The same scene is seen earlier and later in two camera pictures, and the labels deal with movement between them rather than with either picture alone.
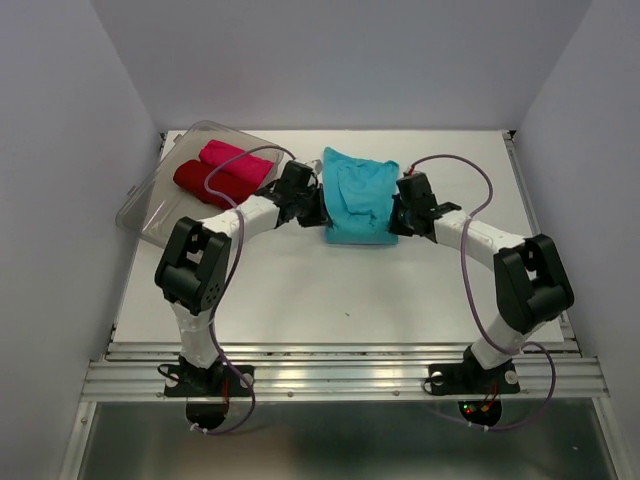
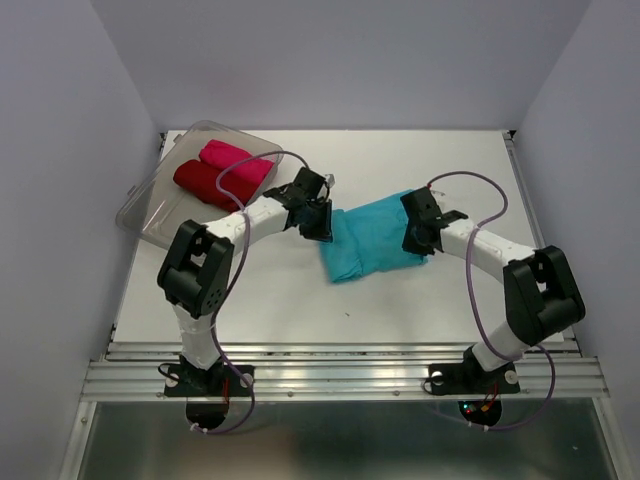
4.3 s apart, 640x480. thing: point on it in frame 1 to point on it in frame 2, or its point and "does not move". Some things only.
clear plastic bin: [158, 200] does not move
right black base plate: [471, 377] does not move
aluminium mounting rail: [342, 370] does not move
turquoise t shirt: [359, 193] to [367, 239]
